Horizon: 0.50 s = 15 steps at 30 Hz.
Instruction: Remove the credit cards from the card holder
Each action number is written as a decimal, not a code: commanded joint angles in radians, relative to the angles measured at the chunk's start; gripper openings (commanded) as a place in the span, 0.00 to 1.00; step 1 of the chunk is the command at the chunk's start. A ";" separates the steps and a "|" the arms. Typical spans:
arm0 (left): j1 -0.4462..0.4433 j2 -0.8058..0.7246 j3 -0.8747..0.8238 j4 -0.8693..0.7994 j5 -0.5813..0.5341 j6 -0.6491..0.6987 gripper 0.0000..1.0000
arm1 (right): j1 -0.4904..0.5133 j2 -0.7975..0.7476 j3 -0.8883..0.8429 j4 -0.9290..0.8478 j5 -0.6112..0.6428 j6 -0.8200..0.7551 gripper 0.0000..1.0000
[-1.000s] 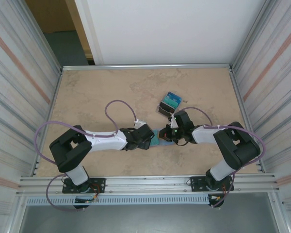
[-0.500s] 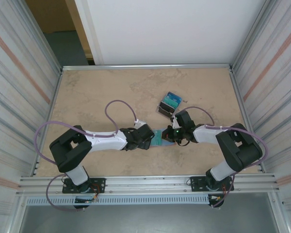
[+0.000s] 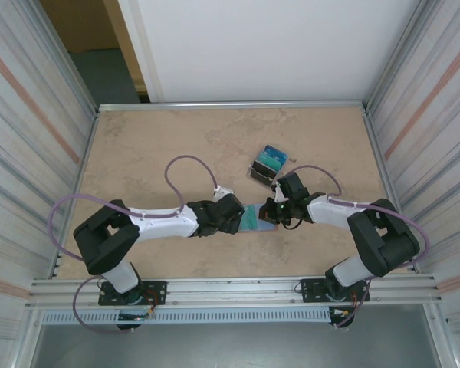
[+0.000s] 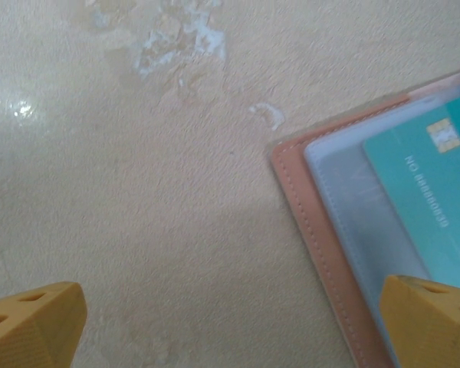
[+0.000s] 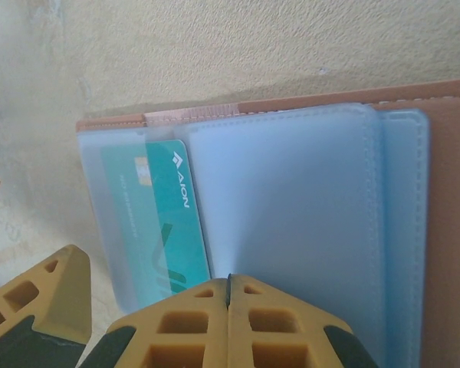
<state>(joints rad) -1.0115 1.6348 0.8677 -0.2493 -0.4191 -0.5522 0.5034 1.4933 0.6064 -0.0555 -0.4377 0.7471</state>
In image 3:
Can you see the pink leather card holder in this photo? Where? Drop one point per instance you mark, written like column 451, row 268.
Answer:
column 262, row 224

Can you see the teal patterned card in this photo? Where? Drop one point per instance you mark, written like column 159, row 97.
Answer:
column 249, row 218

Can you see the clear acrylic card box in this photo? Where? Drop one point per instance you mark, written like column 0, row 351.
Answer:
column 268, row 168

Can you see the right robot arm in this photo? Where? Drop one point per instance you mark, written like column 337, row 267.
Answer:
column 329, row 211

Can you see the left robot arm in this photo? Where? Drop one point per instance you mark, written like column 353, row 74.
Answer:
column 161, row 226

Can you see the blue VIP card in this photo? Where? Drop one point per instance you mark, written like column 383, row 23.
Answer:
column 278, row 152

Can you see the small electronics board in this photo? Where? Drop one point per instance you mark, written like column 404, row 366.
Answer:
column 341, row 312
column 132, row 316

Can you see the grey metal shelf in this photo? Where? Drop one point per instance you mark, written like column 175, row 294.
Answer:
column 234, row 349

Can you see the corrugated metal side panel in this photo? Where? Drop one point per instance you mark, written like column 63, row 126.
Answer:
column 23, row 134
column 437, row 134

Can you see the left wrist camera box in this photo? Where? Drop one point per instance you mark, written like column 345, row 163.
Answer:
column 222, row 190

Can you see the aluminium mounting rail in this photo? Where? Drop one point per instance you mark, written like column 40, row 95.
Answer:
column 234, row 291

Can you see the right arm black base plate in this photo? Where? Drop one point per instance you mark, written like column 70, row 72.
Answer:
column 310, row 287

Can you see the aluminium table edge rail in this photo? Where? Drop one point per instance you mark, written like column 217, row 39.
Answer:
column 91, row 142
column 378, row 153
column 234, row 105

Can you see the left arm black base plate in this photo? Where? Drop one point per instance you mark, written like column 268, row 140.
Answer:
column 157, row 293

